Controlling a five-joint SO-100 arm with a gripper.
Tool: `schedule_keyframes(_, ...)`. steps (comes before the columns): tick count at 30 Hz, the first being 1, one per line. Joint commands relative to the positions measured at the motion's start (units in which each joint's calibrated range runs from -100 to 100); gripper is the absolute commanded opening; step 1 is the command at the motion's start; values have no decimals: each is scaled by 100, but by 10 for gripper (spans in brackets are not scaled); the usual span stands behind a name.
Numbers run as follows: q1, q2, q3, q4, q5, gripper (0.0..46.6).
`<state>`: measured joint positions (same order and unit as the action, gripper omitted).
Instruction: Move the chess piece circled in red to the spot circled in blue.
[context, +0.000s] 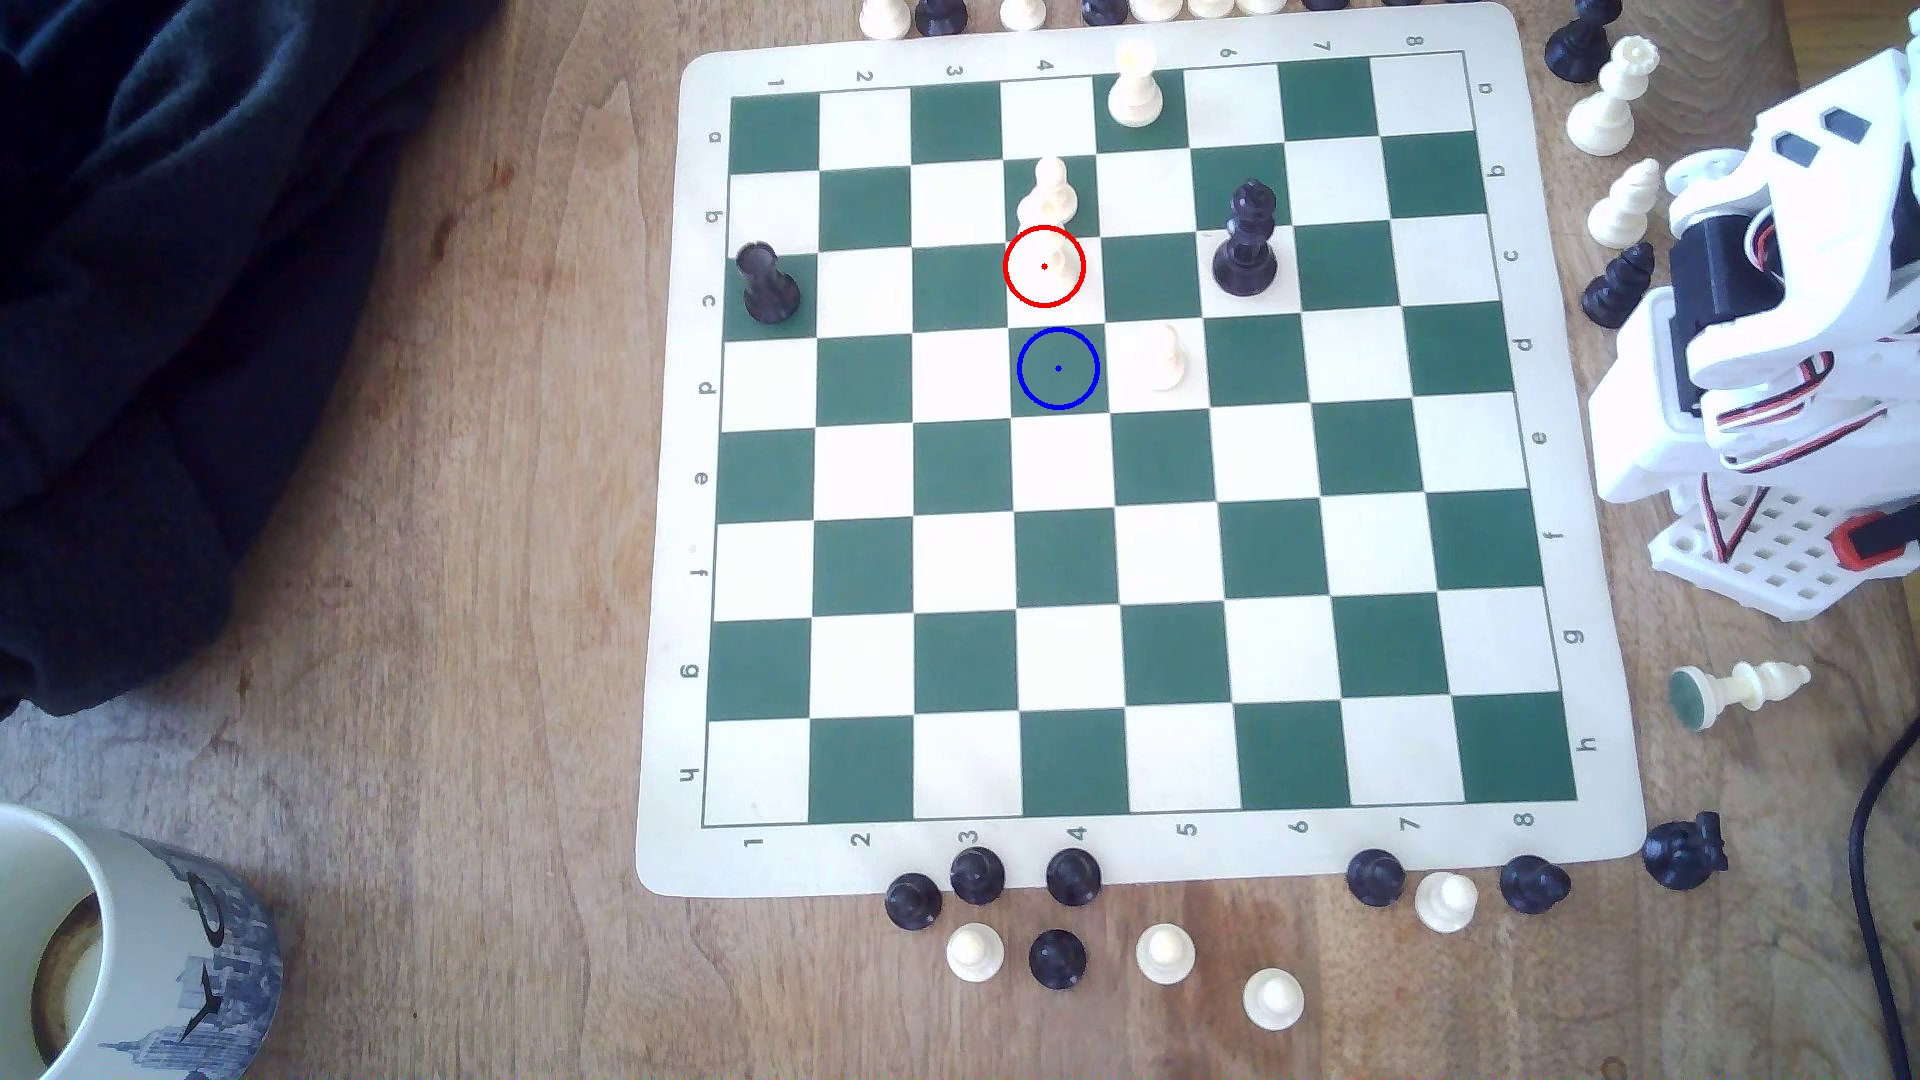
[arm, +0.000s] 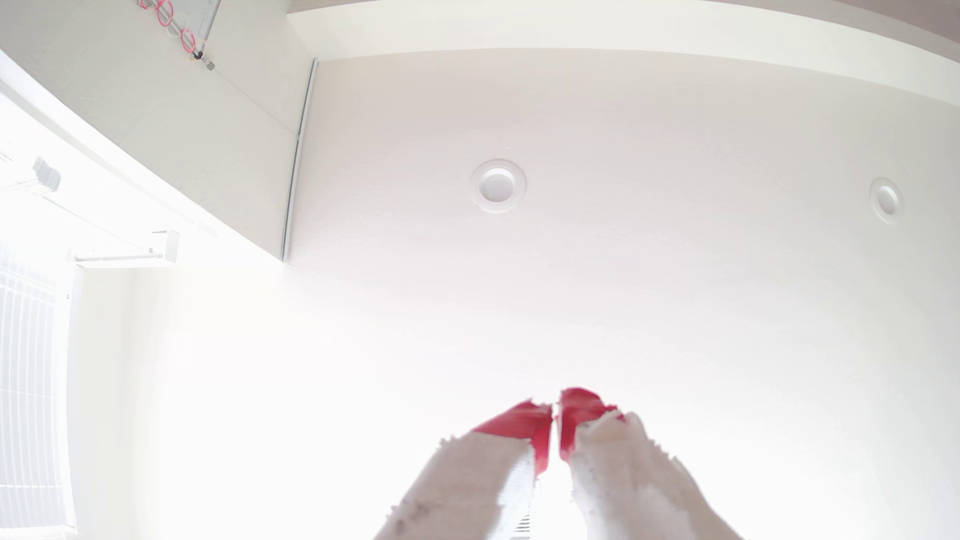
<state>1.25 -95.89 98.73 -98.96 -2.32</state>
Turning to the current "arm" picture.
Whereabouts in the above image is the round recessed ceiling light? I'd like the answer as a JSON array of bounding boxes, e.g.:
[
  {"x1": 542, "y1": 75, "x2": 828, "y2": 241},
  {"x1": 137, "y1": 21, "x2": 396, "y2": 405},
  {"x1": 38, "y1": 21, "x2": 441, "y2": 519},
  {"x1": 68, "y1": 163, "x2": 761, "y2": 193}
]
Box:
[
  {"x1": 869, "y1": 177, "x2": 904, "y2": 225},
  {"x1": 469, "y1": 158, "x2": 528, "y2": 214}
]

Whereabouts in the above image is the white window blind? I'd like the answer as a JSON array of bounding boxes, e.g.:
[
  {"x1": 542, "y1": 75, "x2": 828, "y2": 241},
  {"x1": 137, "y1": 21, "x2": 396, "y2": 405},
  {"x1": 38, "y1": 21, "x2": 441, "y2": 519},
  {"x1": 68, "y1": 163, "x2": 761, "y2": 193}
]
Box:
[{"x1": 0, "y1": 255, "x2": 78, "y2": 535}]

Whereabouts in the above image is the wall board with red loops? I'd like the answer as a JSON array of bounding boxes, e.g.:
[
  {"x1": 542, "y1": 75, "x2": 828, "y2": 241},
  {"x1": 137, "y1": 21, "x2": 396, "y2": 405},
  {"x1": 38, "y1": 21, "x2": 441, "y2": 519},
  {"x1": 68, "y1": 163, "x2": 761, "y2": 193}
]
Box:
[{"x1": 135, "y1": 0, "x2": 223, "y2": 72}]

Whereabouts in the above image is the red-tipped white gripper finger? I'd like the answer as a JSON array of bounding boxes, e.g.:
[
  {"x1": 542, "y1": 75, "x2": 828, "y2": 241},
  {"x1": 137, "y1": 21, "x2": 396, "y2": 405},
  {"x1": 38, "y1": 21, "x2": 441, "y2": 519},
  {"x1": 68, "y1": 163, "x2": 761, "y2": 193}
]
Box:
[
  {"x1": 373, "y1": 399, "x2": 554, "y2": 540},
  {"x1": 558, "y1": 387, "x2": 745, "y2": 540}
]

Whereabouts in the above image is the white curtain rod bracket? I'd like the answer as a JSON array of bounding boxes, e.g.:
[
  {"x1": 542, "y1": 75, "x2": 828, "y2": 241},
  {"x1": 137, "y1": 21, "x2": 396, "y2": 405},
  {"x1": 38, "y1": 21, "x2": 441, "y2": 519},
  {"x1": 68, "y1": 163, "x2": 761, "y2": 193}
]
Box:
[{"x1": 0, "y1": 156, "x2": 63, "y2": 198}]

